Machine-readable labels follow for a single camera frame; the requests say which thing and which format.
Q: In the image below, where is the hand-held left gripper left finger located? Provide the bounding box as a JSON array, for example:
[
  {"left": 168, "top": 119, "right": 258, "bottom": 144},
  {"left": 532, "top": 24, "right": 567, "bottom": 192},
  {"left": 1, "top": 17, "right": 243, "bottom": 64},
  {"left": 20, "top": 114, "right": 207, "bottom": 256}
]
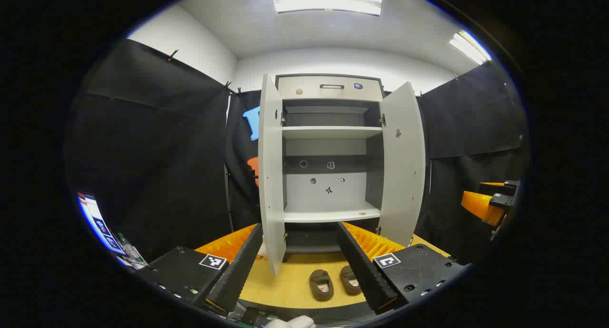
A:
[{"left": 138, "top": 222, "right": 265, "bottom": 317}]

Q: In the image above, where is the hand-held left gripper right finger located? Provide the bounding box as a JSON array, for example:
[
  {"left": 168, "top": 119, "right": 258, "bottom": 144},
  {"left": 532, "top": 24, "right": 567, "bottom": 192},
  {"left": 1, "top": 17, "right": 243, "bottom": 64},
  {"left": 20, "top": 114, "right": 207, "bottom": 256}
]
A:
[{"left": 335, "top": 221, "right": 471, "bottom": 315}]

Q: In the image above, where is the brown shoe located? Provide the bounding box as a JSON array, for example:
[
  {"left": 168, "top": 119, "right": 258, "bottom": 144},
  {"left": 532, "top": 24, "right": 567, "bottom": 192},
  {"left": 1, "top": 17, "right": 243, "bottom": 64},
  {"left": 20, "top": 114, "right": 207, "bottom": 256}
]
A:
[
  {"left": 309, "top": 269, "right": 334, "bottom": 301},
  {"left": 340, "top": 265, "right": 363, "bottom": 296}
]

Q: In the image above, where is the white shoe cabinet door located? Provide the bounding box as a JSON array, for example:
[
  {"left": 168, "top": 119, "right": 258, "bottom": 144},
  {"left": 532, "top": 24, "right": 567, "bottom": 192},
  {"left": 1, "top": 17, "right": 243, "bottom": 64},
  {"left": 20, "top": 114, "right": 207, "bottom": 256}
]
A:
[
  {"left": 378, "top": 82, "right": 426, "bottom": 248},
  {"left": 258, "top": 73, "right": 287, "bottom": 277}
]

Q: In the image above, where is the white shoe cabinet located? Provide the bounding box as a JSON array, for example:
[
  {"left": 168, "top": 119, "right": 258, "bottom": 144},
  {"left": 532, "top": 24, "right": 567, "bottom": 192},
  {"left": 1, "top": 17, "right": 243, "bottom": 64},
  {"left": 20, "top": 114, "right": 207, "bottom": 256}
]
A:
[{"left": 275, "top": 73, "right": 385, "bottom": 255}]

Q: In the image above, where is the grey cabinet drawer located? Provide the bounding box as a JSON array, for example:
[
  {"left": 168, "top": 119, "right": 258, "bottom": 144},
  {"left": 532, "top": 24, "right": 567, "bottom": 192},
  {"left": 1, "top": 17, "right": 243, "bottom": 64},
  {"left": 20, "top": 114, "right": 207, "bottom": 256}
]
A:
[{"left": 277, "top": 76, "right": 383, "bottom": 102}]

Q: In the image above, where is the black backdrop cloth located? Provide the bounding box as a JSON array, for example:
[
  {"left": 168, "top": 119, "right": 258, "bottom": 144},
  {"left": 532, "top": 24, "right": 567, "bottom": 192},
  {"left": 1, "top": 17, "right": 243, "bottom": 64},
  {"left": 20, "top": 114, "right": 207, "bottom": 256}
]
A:
[{"left": 67, "top": 38, "right": 529, "bottom": 262}]

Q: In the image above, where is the computer monitor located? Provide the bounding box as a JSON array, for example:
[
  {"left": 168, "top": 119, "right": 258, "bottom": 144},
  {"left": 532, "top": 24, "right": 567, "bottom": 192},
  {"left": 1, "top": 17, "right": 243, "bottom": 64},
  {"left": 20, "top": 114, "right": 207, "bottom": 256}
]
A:
[{"left": 77, "top": 191, "right": 125, "bottom": 255}]

